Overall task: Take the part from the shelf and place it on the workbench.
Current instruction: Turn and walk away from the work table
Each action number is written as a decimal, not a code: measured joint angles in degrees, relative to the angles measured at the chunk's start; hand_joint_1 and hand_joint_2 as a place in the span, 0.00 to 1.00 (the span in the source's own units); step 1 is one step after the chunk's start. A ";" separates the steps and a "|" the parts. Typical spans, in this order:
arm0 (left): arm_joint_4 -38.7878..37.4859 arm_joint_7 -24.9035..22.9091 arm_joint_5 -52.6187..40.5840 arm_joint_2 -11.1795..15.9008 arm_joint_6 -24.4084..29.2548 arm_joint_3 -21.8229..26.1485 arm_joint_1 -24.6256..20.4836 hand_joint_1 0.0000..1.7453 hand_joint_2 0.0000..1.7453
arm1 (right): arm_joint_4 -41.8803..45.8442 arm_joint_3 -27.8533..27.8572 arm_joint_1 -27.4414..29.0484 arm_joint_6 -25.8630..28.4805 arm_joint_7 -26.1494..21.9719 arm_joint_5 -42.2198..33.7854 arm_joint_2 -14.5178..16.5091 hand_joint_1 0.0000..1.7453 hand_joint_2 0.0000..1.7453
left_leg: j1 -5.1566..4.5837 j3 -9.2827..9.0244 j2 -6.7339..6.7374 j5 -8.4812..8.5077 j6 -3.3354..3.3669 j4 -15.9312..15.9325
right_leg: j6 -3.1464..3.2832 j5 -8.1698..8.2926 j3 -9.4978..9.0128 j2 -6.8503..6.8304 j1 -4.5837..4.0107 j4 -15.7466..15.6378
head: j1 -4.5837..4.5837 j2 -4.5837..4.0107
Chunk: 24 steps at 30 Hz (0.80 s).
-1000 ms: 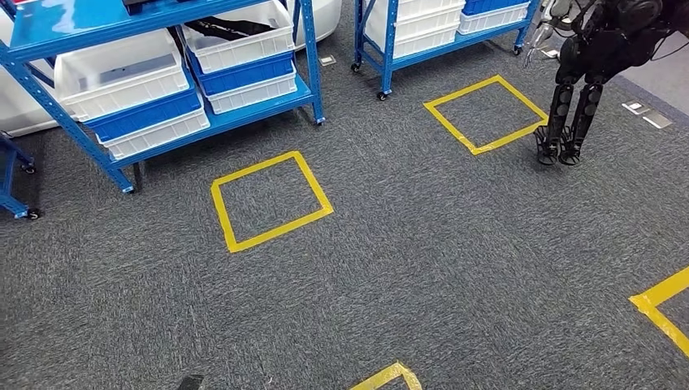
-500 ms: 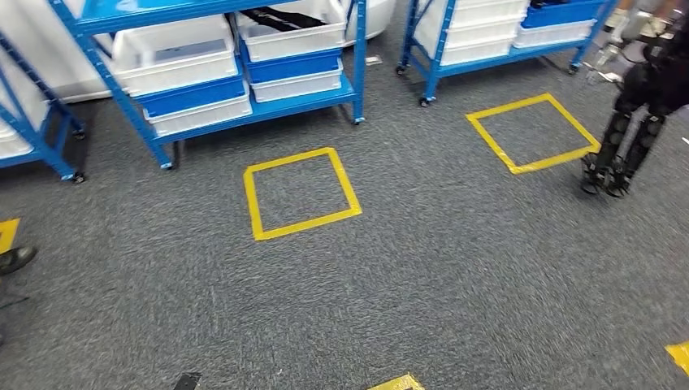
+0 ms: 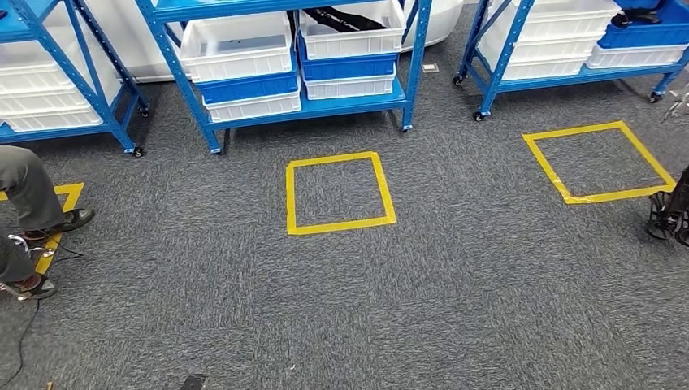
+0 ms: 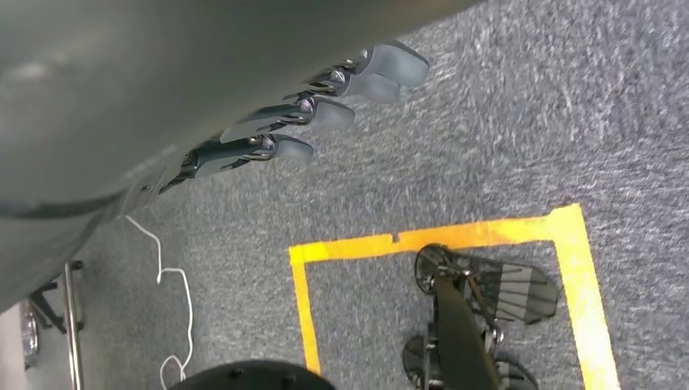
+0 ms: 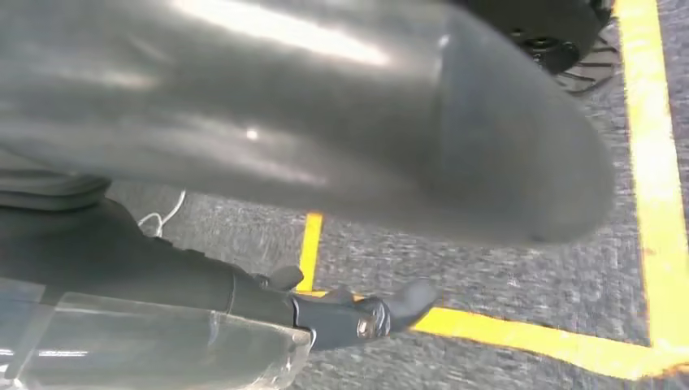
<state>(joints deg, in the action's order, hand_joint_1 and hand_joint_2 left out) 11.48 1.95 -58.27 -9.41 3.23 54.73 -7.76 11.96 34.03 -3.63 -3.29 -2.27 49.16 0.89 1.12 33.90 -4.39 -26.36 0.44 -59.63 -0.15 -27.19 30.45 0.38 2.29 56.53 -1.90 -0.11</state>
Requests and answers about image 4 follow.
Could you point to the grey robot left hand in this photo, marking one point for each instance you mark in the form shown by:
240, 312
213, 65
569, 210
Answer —
134, 81

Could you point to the large stainless steel workbench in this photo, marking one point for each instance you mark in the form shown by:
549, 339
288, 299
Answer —
72, 323

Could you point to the black round robot part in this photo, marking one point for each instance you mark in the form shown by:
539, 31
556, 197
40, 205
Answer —
253, 377

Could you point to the black robot leg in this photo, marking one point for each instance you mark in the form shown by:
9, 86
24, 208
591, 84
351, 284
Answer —
460, 334

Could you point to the yellow floor tape square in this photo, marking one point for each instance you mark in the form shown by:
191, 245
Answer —
576, 269

